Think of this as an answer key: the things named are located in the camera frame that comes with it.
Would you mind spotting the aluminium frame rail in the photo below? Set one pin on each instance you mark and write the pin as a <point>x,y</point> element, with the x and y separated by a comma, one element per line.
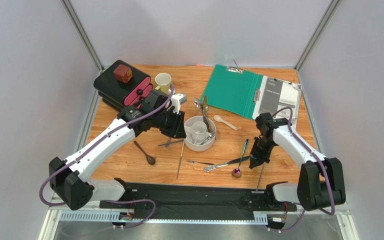
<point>132,203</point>

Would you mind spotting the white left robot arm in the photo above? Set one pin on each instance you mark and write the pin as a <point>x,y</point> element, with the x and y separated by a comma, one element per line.
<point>71,178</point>

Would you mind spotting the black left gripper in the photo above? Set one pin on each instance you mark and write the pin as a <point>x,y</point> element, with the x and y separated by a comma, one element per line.
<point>177,131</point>

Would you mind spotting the gold spoon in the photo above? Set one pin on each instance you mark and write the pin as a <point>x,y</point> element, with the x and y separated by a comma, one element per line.
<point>205,108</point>

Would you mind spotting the iridescent blue purple spoon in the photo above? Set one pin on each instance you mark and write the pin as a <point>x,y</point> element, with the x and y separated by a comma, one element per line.
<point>237,173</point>

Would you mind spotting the dark brown wooden spoon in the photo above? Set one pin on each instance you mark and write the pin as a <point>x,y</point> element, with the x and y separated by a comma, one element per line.
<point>150,159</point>

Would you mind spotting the white plastic spoon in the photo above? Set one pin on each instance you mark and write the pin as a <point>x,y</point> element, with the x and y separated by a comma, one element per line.
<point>219,119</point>

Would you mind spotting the dark grey chopstick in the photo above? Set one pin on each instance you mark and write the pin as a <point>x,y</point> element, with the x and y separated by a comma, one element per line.
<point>172,142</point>

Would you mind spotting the small silver fork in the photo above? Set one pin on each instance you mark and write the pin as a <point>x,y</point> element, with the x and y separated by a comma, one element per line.
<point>199,162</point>

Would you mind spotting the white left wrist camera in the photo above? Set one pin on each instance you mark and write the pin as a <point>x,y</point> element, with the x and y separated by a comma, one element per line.
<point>176,101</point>

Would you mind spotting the iridescent ornate handle utensil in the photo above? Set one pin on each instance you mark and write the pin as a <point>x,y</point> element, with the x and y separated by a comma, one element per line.
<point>167,144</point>

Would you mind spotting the red brown cube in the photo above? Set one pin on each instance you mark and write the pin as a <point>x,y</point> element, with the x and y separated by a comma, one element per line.
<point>123,73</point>

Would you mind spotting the silver utensils in holder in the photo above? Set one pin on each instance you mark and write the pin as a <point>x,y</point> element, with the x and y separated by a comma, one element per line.
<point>209,138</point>

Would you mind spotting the black pink drawer box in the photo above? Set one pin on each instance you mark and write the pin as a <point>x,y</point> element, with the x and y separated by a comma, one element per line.
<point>118,94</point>

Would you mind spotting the silver table knife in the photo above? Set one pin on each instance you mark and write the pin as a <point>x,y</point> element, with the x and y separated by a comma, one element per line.
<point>210,168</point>

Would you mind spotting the white divided utensil holder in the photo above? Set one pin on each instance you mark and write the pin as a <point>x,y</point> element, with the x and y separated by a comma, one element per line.
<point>196,132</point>

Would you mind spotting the green clipboard folder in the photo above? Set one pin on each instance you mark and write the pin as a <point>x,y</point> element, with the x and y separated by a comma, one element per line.
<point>233,91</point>

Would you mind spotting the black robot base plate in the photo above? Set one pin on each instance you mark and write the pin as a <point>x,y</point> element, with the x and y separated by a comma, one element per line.
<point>182,202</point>

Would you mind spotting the setup guide booklet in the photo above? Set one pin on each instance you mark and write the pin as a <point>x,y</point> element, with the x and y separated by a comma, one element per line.
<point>280,97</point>

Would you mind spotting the silver spoon dark handle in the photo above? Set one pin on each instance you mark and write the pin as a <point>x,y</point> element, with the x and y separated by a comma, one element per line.
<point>199,105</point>

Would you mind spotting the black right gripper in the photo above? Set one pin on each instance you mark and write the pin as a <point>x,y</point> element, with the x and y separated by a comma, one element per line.
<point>260,155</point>

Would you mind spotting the pale yellow mug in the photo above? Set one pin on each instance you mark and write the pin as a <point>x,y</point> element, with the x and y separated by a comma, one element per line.
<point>163,82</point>

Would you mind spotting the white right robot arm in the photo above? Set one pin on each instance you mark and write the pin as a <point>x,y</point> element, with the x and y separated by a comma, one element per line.
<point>321,179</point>

